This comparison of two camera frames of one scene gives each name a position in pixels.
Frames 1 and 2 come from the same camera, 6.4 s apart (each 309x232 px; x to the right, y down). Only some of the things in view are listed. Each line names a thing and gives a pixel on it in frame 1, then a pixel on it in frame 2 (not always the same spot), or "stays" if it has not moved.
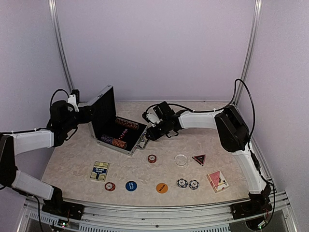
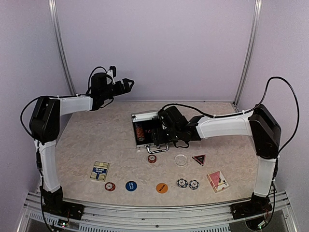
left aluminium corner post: (57, 32) stays
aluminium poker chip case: (118, 133) to (144, 123)
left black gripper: (86, 117) to (122, 91)
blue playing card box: (100, 170) stays
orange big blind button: (161, 188) stays
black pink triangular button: (200, 159) stays
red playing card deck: (217, 181) stays
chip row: (127, 123) to (140, 131)
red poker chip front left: (109, 186) stays
